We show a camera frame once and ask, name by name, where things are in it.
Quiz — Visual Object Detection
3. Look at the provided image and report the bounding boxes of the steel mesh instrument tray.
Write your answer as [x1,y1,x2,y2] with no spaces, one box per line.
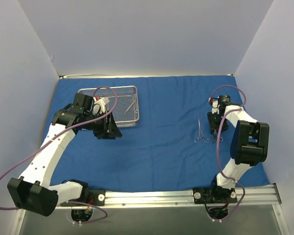
[78,86,140,128]

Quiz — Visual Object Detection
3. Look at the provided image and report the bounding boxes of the steel hemostat clamp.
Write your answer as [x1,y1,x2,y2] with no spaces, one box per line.
[210,130,223,143]
[194,118,209,143]

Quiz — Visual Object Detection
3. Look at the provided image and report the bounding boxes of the steel needle holder forceps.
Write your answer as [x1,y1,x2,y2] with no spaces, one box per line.
[107,116,111,133]

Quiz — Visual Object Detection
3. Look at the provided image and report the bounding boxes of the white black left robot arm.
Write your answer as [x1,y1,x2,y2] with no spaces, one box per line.
[7,93,122,216]

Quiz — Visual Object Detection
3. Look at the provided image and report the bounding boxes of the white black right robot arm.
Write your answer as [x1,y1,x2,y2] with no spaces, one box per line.
[207,95,270,202]

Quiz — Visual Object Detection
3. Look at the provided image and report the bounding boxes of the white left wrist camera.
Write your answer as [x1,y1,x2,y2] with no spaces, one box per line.
[92,97,110,116]

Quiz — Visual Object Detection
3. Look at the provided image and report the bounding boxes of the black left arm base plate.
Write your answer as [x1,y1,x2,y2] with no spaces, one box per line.
[60,188,106,207]

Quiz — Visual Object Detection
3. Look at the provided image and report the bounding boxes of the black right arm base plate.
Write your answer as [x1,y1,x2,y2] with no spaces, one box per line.
[192,187,238,204]

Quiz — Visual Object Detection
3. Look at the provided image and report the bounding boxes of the aluminium front frame rail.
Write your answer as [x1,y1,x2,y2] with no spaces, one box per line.
[16,184,282,210]

